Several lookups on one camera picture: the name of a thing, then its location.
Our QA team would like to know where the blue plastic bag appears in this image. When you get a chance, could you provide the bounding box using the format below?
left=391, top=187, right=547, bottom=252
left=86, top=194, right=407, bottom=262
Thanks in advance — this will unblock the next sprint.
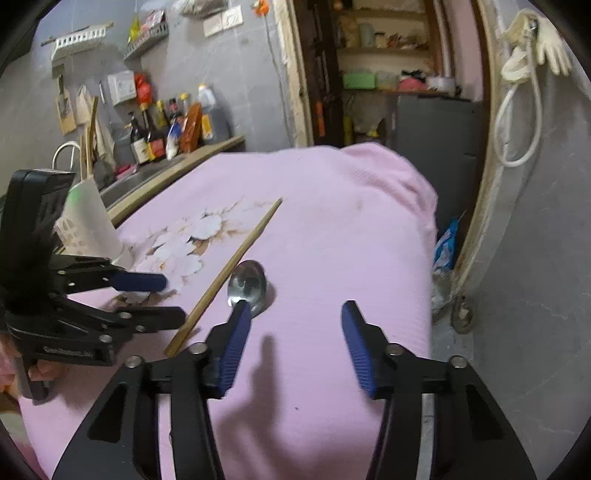
left=433, top=218, right=460, bottom=271

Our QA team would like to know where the red bag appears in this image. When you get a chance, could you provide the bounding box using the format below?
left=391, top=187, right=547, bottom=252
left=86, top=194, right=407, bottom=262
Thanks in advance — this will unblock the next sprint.
left=135, top=73, right=154, bottom=110

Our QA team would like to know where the hanging wooden cutting board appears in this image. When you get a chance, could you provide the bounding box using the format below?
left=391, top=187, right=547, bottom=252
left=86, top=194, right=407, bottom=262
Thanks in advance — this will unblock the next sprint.
left=54, top=65, right=78, bottom=136

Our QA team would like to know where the white box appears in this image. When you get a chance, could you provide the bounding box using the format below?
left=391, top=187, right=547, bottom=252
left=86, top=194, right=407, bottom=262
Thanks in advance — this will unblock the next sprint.
left=107, top=70, right=137, bottom=107

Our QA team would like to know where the metal spoon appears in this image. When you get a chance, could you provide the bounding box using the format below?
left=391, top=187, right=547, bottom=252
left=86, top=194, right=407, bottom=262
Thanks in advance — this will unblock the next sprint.
left=226, top=260, right=269, bottom=318

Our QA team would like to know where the grey wall rack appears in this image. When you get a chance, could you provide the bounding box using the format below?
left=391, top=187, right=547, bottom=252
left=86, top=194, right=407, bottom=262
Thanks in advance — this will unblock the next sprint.
left=121, top=22, right=170, bottom=62

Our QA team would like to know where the green plastic box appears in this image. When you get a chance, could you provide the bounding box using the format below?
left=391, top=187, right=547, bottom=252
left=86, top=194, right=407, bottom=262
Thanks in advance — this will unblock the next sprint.
left=342, top=69, right=378, bottom=90

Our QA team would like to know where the wooden counter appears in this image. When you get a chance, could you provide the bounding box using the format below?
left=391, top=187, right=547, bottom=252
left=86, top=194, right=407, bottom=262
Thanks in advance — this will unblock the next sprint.
left=104, top=135, right=246, bottom=227

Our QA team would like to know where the white wall socket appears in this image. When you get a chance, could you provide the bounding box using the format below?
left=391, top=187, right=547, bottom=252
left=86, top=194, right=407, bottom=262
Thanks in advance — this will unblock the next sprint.
left=203, top=6, right=245, bottom=38

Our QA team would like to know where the pink floral blanket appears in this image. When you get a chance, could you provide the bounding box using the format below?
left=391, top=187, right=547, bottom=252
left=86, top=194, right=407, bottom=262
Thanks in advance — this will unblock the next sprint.
left=18, top=143, right=439, bottom=480

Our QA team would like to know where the grey cabinet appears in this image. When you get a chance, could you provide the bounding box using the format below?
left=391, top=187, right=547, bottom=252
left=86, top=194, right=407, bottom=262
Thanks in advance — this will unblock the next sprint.
left=392, top=92, right=486, bottom=222

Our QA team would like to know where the caster wheel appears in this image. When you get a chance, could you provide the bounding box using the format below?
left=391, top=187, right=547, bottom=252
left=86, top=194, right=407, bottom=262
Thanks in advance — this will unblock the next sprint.
left=451, top=295, right=476, bottom=335

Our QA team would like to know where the wooden door post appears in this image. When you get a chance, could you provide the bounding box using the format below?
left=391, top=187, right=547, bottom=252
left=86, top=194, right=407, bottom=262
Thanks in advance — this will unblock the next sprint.
left=452, top=0, right=520, bottom=301
left=276, top=0, right=315, bottom=149

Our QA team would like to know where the row of condiment bottles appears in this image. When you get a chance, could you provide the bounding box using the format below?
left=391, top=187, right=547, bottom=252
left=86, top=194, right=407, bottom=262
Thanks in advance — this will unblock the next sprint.
left=128, top=83, right=216, bottom=167

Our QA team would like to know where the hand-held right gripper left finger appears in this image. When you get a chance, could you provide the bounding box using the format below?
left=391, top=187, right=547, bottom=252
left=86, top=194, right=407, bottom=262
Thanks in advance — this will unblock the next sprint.
left=51, top=302, right=254, bottom=480

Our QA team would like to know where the white plastic utensil holder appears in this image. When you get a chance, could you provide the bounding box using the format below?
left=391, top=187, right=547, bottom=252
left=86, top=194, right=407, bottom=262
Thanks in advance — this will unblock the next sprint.
left=54, top=179, right=126, bottom=269

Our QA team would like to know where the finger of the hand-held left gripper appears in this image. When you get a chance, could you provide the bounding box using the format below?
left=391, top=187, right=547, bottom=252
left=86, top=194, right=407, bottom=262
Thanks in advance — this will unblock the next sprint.
left=58, top=256, right=168, bottom=295
left=99, top=305, right=188, bottom=344

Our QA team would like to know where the white wire rack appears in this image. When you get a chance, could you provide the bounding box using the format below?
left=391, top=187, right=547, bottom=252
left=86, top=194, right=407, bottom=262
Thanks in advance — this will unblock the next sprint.
left=52, top=141, right=82, bottom=175

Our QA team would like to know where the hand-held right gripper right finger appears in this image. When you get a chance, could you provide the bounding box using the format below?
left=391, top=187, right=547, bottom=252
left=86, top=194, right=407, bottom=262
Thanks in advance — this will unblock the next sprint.
left=341, top=300, right=536, bottom=480

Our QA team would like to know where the white wall rack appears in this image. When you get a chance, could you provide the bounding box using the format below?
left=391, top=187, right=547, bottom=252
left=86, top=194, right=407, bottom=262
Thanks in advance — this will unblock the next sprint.
left=50, top=29, right=110, bottom=62

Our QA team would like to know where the brown packet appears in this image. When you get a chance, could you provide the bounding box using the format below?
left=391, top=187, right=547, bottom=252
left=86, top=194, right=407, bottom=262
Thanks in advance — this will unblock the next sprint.
left=180, top=102, right=204, bottom=154

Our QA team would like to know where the person's left hand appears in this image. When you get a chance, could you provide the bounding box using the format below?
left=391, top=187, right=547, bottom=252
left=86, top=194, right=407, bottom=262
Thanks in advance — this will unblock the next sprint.
left=27, top=360, right=61, bottom=383

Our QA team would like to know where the blue and white packet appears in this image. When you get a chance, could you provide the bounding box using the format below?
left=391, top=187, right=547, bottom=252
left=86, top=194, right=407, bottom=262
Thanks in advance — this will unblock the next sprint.
left=165, top=121, right=184, bottom=160

